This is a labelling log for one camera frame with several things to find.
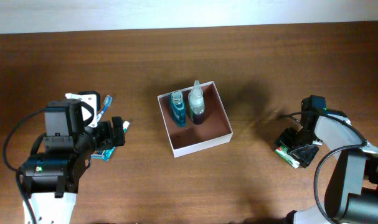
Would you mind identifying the clear spray bottle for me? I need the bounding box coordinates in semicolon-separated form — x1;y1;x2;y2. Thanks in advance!
188;80;205;124

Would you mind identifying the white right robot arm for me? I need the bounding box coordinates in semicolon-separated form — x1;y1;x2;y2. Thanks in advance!
275;106;378;223

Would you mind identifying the green white soap packet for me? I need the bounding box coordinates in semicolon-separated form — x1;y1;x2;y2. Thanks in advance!
275;145;300;169

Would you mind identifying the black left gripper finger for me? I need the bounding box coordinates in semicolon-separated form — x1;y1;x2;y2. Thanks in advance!
111;116;125;146
65;91;100;128

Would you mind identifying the white pink open box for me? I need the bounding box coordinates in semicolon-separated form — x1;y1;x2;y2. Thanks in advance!
158;81;233;158

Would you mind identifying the teal toothpaste tube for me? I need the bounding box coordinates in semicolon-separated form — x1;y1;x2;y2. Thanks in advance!
102;121;130;162

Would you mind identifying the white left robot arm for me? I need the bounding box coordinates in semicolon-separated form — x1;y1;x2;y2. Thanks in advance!
17;91;125;223

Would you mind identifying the blue white toothbrush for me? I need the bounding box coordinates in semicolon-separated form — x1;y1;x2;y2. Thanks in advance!
97;95;113;122

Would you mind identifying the teal mouthwash bottle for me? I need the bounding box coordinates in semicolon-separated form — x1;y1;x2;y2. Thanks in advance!
170;90;186;127

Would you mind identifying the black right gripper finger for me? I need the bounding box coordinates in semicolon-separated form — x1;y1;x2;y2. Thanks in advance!
290;144;319;168
275;128;298;151

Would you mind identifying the blue disposable razor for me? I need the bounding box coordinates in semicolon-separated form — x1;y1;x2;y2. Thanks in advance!
91;151;105;160

